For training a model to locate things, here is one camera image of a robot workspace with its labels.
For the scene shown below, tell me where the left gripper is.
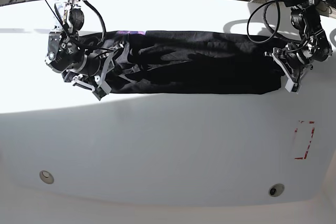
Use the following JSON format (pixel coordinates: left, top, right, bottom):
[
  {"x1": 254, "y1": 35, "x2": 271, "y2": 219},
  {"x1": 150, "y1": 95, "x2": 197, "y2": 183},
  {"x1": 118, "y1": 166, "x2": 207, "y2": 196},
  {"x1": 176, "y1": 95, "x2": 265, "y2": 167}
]
[{"x1": 264, "y1": 47, "x2": 313, "y2": 93}]

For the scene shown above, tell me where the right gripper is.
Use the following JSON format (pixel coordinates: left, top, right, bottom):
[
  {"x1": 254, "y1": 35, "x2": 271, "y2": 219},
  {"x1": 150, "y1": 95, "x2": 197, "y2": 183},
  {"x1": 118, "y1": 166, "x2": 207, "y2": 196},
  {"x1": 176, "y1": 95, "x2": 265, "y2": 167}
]
[{"x1": 71, "y1": 44, "x2": 124, "y2": 101}]

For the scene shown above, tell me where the black t-shirt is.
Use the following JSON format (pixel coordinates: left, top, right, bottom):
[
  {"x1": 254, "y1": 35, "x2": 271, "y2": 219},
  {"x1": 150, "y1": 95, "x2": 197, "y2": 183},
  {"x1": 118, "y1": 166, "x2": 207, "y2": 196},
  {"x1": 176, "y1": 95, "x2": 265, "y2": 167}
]
[{"x1": 61, "y1": 29, "x2": 292, "y2": 96}]

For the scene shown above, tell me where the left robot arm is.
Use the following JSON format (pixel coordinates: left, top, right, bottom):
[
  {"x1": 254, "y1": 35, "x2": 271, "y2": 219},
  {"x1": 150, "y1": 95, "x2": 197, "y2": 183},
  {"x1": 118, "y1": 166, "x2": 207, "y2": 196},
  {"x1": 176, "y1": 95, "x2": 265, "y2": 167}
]
[{"x1": 268, "y1": 0, "x2": 332, "y2": 93}]

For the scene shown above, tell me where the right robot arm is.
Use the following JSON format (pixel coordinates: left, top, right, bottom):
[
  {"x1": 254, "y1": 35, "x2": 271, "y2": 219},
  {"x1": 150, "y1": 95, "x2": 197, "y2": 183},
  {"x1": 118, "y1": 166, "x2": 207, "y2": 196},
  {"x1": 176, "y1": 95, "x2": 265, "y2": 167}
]
[{"x1": 45, "y1": 0, "x2": 124, "y2": 100}]

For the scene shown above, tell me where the red tape rectangle marking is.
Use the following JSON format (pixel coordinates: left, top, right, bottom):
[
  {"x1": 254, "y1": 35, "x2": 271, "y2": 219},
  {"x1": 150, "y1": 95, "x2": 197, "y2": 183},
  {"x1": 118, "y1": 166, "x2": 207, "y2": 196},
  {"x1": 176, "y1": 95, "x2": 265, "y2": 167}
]
[{"x1": 292, "y1": 121, "x2": 315, "y2": 160}]

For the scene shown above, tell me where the left round table grommet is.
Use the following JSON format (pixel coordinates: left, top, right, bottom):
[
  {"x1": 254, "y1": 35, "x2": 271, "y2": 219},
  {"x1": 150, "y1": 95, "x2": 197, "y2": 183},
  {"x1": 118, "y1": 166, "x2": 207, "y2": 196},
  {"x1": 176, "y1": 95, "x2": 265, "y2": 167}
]
[{"x1": 39, "y1": 170, "x2": 55, "y2": 185}]

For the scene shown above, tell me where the round table grommet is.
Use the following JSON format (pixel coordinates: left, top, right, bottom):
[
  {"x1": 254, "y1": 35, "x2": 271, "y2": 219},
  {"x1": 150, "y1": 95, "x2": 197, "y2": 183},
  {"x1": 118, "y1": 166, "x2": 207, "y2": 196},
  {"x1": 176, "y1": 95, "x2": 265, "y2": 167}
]
[
  {"x1": 268, "y1": 184, "x2": 285, "y2": 197},
  {"x1": 39, "y1": 170, "x2": 55, "y2": 185}
]

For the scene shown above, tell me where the right round table grommet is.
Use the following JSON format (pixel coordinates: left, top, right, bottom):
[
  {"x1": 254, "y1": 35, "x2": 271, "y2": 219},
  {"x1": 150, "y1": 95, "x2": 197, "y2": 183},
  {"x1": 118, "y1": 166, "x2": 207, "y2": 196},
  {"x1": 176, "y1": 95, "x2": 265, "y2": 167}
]
[{"x1": 268, "y1": 184, "x2": 285, "y2": 197}]

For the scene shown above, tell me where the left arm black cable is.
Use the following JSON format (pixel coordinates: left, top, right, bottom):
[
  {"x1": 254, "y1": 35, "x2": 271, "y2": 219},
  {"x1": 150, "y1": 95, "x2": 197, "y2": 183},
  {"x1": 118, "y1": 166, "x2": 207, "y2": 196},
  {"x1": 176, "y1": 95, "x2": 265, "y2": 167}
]
[{"x1": 246, "y1": 0, "x2": 302, "y2": 45}]

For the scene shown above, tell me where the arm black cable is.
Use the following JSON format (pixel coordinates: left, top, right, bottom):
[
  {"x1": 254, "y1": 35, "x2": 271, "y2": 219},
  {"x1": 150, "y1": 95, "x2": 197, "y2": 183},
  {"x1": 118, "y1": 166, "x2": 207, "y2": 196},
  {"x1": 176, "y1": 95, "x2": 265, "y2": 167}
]
[
  {"x1": 30, "y1": 0, "x2": 116, "y2": 54},
  {"x1": 246, "y1": 0, "x2": 302, "y2": 45}
]

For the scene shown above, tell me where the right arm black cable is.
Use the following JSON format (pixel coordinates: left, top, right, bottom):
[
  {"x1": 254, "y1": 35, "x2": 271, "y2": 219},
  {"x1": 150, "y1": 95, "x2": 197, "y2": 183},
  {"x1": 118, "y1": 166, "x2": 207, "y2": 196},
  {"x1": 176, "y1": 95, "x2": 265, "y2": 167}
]
[{"x1": 30, "y1": 0, "x2": 116, "y2": 54}]

